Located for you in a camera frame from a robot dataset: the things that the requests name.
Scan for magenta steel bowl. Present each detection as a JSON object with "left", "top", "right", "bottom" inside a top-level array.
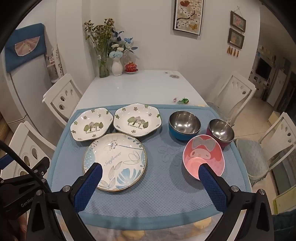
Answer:
[{"left": 206, "top": 119, "right": 235, "bottom": 149}]

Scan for blue steel bowl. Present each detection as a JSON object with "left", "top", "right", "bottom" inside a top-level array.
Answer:
[{"left": 169, "top": 111, "right": 201, "bottom": 141}]

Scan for round blue leaf plate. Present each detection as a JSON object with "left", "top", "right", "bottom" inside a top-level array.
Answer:
[{"left": 83, "top": 133, "right": 147, "bottom": 193}]

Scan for black television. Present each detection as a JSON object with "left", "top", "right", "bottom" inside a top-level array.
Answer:
[{"left": 255, "top": 57, "right": 271, "bottom": 80}]

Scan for small framed picture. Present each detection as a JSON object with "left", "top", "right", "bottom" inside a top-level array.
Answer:
[
  {"left": 227, "top": 28, "right": 245, "bottom": 49},
  {"left": 230, "top": 11, "right": 246, "bottom": 32}
]

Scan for clear glass vase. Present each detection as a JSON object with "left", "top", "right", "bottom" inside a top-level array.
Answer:
[{"left": 99, "top": 54, "right": 110, "bottom": 78}]

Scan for teal seat cushion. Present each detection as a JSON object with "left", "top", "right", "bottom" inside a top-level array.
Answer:
[{"left": 235, "top": 138, "right": 277, "bottom": 186}]

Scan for white ceramic vase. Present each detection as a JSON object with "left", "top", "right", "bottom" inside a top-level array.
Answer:
[{"left": 112, "top": 58, "right": 123, "bottom": 76}]

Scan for light blue table mat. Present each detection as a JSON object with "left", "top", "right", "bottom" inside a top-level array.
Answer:
[{"left": 50, "top": 104, "right": 247, "bottom": 226}]

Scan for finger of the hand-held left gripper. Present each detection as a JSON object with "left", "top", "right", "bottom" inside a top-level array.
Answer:
[{"left": 14, "top": 157, "right": 50, "bottom": 186}]

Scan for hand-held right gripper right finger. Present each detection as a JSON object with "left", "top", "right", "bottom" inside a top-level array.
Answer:
[{"left": 199, "top": 163, "right": 273, "bottom": 241}]

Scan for white dining chair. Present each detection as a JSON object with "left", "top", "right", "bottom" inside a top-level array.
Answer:
[
  {"left": 42, "top": 74, "right": 84, "bottom": 127},
  {"left": 206, "top": 74, "right": 257, "bottom": 127},
  {"left": 0, "top": 121, "right": 57, "bottom": 181},
  {"left": 235, "top": 112, "right": 296, "bottom": 186}
]

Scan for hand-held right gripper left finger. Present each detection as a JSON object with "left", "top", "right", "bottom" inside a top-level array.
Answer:
[{"left": 27, "top": 162, "right": 103, "bottom": 241}]

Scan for blue artificial flowers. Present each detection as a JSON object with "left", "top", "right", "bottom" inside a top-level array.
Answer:
[{"left": 109, "top": 30, "right": 138, "bottom": 59}]

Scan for pink cartoon bowl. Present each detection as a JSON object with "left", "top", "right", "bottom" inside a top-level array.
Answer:
[{"left": 182, "top": 134, "right": 225, "bottom": 181}]

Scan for black cable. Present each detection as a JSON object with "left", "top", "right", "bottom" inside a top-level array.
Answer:
[{"left": 0, "top": 140, "right": 52, "bottom": 194}]

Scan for white refrigerator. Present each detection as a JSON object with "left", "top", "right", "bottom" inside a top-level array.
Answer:
[{"left": 0, "top": 52, "right": 70, "bottom": 130}]

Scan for red lidded teacup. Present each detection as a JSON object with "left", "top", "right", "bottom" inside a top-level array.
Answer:
[{"left": 125, "top": 62, "right": 138, "bottom": 73}]

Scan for white storage rack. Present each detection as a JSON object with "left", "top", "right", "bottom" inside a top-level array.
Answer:
[{"left": 46, "top": 45, "right": 65, "bottom": 82}]

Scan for person's dark trousers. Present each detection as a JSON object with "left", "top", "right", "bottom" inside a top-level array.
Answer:
[{"left": 272, "top": 213, "right": 296, "bottom": 241}]

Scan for dried flower bouquet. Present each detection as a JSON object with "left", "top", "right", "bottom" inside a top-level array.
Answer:
[{"left": 84, "top": 19, "right": 115, "bottom": 61}]

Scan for floral wall painting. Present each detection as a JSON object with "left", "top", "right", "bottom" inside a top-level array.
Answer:
[{"left": 173, "top": 0, "right": 205, "bottom": 36}]

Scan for hexagonal tree print plate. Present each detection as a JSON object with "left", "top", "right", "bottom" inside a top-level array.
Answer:
[
  {"left": 113, "top": 103, "right": 162, "bottom": 137},
  {"left": 70, "top": 107, "right": 114, "bottom": 141}
]

